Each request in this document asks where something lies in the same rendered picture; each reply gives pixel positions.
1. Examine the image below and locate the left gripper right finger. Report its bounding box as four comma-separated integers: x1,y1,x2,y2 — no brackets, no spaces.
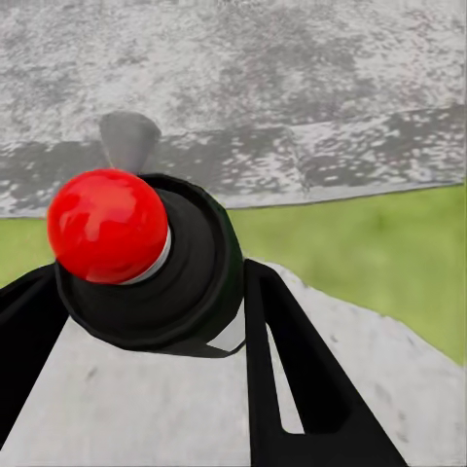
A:
243,259,408,467

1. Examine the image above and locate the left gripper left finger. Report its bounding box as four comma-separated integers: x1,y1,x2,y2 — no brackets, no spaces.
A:
0,264,70,450

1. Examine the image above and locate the insectifuge atomizer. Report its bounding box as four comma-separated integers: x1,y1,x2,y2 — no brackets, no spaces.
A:
47,110,246,359

